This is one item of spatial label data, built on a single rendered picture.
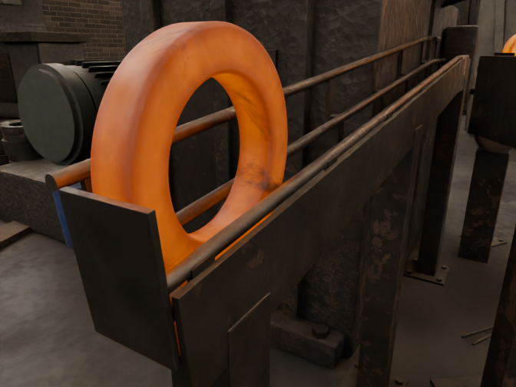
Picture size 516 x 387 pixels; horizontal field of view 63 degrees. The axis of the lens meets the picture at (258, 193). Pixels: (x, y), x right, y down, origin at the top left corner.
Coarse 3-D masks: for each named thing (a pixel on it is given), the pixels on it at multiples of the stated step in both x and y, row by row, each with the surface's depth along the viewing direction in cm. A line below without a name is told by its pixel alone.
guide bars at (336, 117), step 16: (400, 48) 88; (352, 64) 66; (400, 64) 93; (432, 64) 115; (304, 80) 54; (320, 80) 56; (400, 80) 85; (288, 96) 50; (224, 112) 39; (352, 112) 63; (176, 128) 34; (192, 128) 36; (208, 128) 38; (320, 128) 55; (336, 128) 62; (304, 144) 50; (48, 176) 26; (64, 176) 26; (80, 176) 27; (224, 192) 38; (192, 208) 34; (208, 208) 36
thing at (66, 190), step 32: (64, 192) 24; (96, 224) 24; (128, 224) 22; (96, 256) 25; (128, 256) 23; (160, 256) 22; (96, 288) 27; (128, 288) 25; (160, 288) 23; (96, 320) 28; (128, 320) 26; (160, 320) 24; (160, 352) 25
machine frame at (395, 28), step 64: (128, 0) 109; (192, 0) 99; (256, 0) 90; (320, 0) 83; (384, 0) 78; (320, 64) 87; (384, 64) 85; (192, 192) 115; (320, 256) 100; (320, 320) 106
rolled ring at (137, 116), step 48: (144, 48) 24; (192, 48) 25; (240, 48) 29; (144, 96) 22; (240, 96) 33; (96, 144) 23; (144, 144) 23; (240, 144) 36; (96, 192) 24; (144, 192) 23; (240, 192) 36; (192, 240) 28
